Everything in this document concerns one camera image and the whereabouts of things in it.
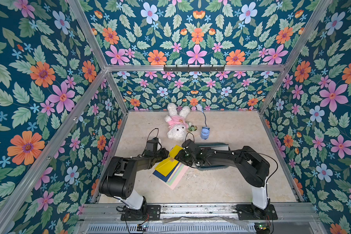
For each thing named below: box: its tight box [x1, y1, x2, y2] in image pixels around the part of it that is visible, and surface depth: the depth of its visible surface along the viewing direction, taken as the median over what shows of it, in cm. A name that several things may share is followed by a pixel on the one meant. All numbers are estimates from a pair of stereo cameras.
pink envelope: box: [169, 165, 190, 190], surface depth 88 cm
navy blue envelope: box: [152, 165, 177, 183], surface depth 87 cm
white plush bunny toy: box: [164, 102, 192, 141], surface depth 103 cm
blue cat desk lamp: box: [195, 103, 211, 140], surface depth 100 cm
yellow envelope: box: [154, 145, 184, 177], surface depth 91 cm
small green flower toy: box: [189, 125, 198, 132], surface depth 109 cm
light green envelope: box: [165, 162, 185, 186], surface depth 88 cm
